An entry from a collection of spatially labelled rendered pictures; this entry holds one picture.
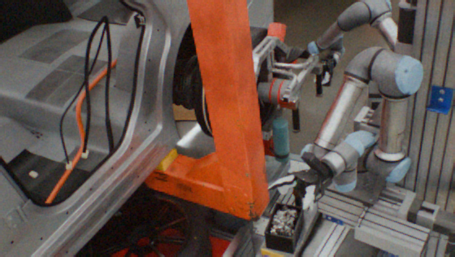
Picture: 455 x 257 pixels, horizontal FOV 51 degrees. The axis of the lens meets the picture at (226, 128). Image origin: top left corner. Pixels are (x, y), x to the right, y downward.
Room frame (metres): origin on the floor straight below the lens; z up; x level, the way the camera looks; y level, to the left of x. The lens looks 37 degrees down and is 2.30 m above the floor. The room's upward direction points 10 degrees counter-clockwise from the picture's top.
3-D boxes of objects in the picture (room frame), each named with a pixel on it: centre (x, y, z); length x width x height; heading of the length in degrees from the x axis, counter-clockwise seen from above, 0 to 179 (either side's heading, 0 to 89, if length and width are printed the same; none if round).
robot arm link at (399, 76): (1.32, -0.60, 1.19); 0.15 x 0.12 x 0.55; 35
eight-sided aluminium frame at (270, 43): (2.19, -0.26, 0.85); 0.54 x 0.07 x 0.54; 145
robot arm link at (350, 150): (1.17, -0.38, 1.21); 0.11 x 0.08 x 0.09; 125
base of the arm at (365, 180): (1.43, -0.52, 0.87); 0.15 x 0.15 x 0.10
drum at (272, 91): (2.15, -0.32, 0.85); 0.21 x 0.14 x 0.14; 55
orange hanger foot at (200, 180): (1.85, 0.23, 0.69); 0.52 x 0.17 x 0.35; 55
